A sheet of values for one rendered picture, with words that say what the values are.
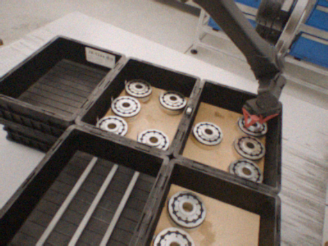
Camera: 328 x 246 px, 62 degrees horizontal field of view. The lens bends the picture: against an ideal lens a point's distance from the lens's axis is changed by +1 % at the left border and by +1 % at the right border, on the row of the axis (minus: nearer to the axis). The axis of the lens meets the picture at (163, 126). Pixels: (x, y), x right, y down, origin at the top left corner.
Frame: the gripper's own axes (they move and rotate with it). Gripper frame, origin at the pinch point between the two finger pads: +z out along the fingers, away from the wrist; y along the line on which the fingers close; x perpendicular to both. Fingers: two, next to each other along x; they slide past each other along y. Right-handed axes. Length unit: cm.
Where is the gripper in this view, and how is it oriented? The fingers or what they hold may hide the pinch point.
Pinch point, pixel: (254, 123)
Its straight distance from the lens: 101.4
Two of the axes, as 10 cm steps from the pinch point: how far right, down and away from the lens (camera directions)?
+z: -1.2, 6.9, 7.1
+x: -4.2, -6.9, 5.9
